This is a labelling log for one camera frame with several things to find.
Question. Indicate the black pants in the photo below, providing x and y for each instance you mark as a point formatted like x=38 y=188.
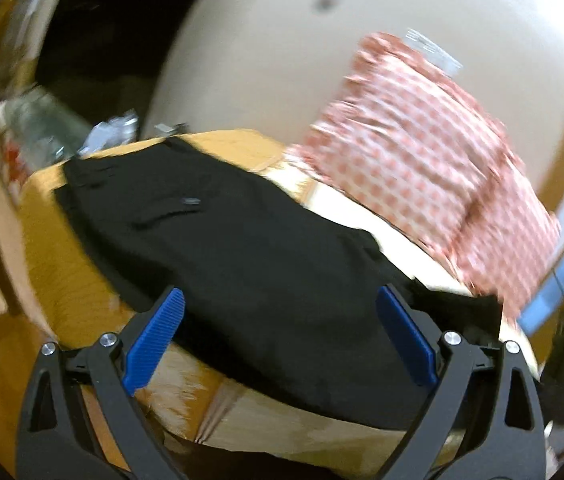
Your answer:
x=262 y=260

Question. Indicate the crumpled white plastic bag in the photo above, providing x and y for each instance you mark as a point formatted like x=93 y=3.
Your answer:
x=111 y=132

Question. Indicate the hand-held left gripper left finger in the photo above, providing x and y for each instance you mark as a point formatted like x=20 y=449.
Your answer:
x=154 y=330

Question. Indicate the red checkered pillow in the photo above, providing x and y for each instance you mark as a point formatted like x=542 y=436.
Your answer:
x=412 y=170

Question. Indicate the clear plastic bag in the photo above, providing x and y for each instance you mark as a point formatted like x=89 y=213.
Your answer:
x=434 y=50

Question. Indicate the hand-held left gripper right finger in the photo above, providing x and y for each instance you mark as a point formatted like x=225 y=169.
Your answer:
x=407 y=335

